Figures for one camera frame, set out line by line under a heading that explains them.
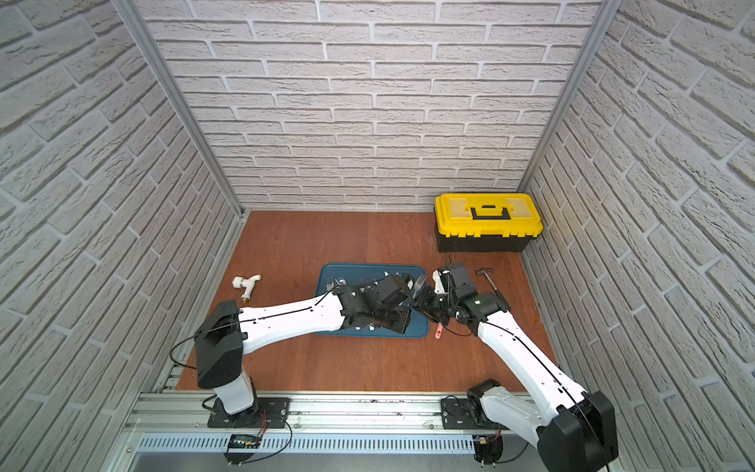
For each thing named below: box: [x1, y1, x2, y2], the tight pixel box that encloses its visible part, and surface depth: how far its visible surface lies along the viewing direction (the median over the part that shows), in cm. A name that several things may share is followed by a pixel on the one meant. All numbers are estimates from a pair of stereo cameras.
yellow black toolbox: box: [433, 192, 544, 253], surface depth 99 cm
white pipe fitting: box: [232, 274, 262, 304], surface depth 97 cm
